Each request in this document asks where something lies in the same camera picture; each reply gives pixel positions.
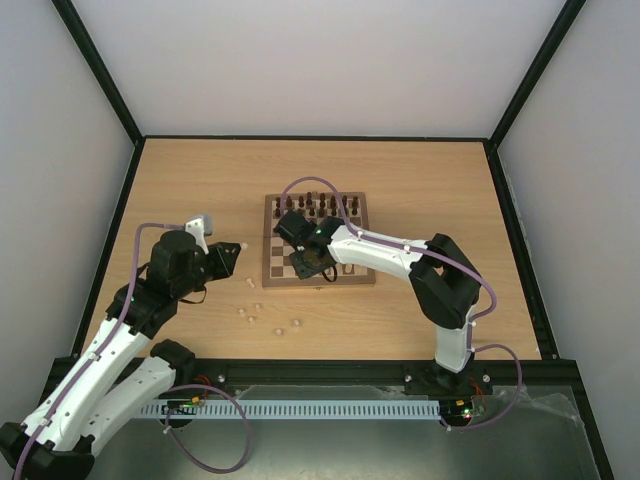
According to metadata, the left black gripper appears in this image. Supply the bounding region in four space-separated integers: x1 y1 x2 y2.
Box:
175 242 242 298

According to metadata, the wooden chess board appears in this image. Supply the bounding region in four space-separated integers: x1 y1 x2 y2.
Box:
262 191 376 289

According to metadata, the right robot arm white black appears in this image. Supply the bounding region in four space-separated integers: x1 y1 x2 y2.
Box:
273 211 481 392

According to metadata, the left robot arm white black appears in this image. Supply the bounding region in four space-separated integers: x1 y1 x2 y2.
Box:
1 228 241 479

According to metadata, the left controller board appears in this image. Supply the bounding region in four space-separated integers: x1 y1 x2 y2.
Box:
161 397 206 415

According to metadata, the controller board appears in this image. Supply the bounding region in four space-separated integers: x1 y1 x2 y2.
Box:
161 397 206 415
439 397 487 419

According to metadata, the right controller board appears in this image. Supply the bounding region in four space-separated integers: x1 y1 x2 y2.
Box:
439 397 487 419

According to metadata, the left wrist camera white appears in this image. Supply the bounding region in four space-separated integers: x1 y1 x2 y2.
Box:
185 214 213 237

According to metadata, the white slotted cable duct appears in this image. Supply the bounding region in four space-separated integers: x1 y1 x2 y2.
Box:
133 400 441 421

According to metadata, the black cage frame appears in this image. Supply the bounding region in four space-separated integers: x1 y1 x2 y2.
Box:
52 0 613 479

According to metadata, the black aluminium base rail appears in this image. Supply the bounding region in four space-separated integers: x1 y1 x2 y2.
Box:
49 357 581 396

